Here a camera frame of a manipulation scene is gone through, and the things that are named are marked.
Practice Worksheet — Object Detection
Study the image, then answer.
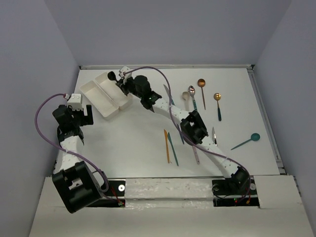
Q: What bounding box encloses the orange plastic knife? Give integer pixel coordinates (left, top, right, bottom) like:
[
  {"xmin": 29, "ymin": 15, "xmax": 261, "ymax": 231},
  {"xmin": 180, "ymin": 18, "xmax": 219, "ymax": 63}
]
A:
[{"xmin": 163, "ymin": 129, "xmax": 170, "ymax": 163}]

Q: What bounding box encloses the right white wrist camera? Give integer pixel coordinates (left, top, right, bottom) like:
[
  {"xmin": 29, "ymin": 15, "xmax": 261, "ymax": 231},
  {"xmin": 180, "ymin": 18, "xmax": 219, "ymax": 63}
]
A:
[{"xmin": 119, "ymin": 65, "xmax": 132, "ymax": 79}]

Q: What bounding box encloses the copper spoon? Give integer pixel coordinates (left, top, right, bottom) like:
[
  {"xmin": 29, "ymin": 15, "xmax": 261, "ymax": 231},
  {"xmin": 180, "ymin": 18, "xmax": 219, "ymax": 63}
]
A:
[{"xmin": 197, "ymin": 79, "xmax": 206, "ymax": 109}]

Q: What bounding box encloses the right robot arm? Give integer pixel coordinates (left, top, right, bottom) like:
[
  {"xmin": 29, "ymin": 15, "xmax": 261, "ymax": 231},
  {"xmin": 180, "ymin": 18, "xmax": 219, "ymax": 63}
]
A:
[{"xmin": 108, "ymin": 73, "xmax": 251, "ymax": 198}]

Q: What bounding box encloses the steel knife teal handle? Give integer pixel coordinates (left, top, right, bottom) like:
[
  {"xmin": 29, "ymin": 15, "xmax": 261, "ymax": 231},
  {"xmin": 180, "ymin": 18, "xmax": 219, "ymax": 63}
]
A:
[{"xmin": 163, "ymin": 84, "xmax": 175, "ymax": 106}]

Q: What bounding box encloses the white container compartment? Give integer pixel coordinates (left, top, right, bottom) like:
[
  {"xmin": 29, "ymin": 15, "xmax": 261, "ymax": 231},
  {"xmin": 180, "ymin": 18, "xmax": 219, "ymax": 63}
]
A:
[
  {"xmin": 95, "ymin": 72, "xmax": 133, "ymax": 110},
  {"xmin": 80, "ymin": 80, "xmax": 119, "ymax": 120}
]

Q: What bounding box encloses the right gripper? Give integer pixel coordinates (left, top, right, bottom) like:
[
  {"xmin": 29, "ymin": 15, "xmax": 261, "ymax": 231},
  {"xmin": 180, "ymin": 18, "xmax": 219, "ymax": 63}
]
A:
[{"xmin": 115, "ymin": 77, "xmax": 143, "ymax": 99}]

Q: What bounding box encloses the gold spoon teal handle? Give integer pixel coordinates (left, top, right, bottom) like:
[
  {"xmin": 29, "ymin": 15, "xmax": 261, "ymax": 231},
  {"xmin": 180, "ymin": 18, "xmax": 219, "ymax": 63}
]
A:
[{"xmin": 213, "ymin": 93, "xmax": 222, "ymax": 121}]

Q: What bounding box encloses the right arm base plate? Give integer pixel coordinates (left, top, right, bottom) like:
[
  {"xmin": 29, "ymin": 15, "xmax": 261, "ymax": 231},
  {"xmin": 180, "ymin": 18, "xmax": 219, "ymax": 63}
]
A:
[{"xmin": 212, "ymin": 178, "xmax": 260, "ymax": 207}]

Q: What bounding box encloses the steel knife dark handle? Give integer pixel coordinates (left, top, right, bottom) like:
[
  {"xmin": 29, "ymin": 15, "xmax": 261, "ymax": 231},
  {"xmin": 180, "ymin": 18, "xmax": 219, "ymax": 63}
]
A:
[{"xmin": 212, "ymin": 127, "xmax": 218, "ymax": 146}]

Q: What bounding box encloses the white front cover board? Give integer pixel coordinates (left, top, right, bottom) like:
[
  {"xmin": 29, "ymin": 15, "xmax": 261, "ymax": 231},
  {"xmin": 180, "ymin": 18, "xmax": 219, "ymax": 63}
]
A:
[{"xmin": 30, "ymin": 175, "xmax": 314, "ymax": 237}]

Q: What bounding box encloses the teal plastic knife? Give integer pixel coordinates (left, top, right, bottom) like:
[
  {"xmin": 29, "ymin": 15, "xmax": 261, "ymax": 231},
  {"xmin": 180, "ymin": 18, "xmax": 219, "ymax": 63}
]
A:
[{"xmin": 167, "ymin": 132, "xmax": 179, "ymax": 166}]

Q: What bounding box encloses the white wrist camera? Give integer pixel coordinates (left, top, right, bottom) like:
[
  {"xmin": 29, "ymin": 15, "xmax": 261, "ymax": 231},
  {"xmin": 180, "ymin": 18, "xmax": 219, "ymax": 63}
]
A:
[
  {"xmin": 119, "ymin": 65, "xmax": 132, "ymax": 79},
  {"xmin": 67, "ymin": 93, "xmax": 83, "ymax": 111}
]

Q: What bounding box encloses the steel spoon teal handle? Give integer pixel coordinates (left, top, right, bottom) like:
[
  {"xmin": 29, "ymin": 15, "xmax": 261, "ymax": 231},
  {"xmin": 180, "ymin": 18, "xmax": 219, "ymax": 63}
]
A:
[{"xmin": 188, "ymin": 85, "xmax": 198, "ymax": 111}]

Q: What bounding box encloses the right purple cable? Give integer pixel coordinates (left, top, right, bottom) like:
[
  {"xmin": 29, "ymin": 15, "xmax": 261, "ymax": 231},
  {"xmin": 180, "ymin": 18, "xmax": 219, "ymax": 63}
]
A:
[{"xmin": 124, "ymin": 66, "xmax": 251, "ymax": 203}]

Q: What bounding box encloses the white container left compartment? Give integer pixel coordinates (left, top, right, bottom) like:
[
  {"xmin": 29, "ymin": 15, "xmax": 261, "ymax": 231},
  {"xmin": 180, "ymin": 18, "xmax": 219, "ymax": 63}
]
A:
[{"xmin": 80, "ymin": 80, "xmax": 119, "ymax": 120}]

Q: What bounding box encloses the black spoon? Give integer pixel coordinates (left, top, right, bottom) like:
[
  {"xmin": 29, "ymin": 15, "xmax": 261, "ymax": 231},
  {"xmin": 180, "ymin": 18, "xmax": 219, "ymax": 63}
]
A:
[{"xmin": 107, "ymin": 71, "xmax": 118, "ymax": 83}]

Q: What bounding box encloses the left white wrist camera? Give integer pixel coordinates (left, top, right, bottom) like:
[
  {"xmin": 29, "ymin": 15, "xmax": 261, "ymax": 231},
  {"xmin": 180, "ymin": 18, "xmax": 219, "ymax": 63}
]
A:
[{"xmin": 67, "ymin": 93, "xmax": 83, "ymax": 111}]

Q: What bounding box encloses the aluminium rail right edge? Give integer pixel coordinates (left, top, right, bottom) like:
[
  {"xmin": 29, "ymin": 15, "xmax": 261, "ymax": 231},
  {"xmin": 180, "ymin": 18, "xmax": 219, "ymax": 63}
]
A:
[{"xmin": 247, "ymin": 67, "xmax": 287, "ymax": 175}]

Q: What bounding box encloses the beige plastic spoon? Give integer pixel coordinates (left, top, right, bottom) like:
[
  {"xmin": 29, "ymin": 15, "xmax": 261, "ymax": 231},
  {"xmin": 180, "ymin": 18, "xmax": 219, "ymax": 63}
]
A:
[{"xmin": 182, "ymin": 91, "xmax": 190, "ymax": 111}]

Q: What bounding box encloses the steel knife pink handle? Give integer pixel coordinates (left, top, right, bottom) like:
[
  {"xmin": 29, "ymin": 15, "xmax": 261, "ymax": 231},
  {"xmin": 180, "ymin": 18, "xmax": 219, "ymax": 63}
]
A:
[{"xmin": 192, "ymin": 146, "xmax": 200, "ymax": 164}]

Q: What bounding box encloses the white container right compartment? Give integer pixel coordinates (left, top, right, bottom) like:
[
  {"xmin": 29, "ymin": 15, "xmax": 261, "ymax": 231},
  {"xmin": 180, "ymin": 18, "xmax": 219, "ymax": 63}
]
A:
[{"xmin": 95, "ymin": 72, "xmax": 133, "ymax": 110}]

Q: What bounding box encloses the aluminium rail edge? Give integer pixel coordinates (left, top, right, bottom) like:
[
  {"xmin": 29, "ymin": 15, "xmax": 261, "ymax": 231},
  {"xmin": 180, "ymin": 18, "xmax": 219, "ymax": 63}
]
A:
[
  {"xmin": 247, "ymin": 67, "xmax": 287, "ymax": 175},
  {"xmin": 79, "ymin": 64, "xmax": 254, "ymax": 70}
]

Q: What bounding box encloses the teal plastic spoon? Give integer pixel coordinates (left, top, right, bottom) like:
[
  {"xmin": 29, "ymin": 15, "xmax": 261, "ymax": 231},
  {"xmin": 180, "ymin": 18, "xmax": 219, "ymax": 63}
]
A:
[{"xmin": 231, "ymin": 133, "xmax": 261, "ymax": 150}]

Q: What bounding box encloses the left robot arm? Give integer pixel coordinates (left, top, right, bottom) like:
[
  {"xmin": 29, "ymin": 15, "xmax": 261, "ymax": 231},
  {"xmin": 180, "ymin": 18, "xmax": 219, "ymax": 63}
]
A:
[{"xmin": 52, "ymin": 105, "xmax": 109, "ymax": 213}]

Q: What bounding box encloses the aluminium rail back edge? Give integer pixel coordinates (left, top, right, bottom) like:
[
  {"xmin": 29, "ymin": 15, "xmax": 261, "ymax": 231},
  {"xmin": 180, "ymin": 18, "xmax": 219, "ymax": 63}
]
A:
[{"xmin": 79, "ymin": 64, "xmax": 254, "ymax": 70}]

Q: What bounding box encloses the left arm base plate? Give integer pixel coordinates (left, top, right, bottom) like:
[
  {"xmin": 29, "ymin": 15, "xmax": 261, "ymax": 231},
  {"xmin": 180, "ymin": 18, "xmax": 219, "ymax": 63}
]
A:
[{"xmin": 87, "ymin": 179, "xmax": 126, "ymax": 208}]

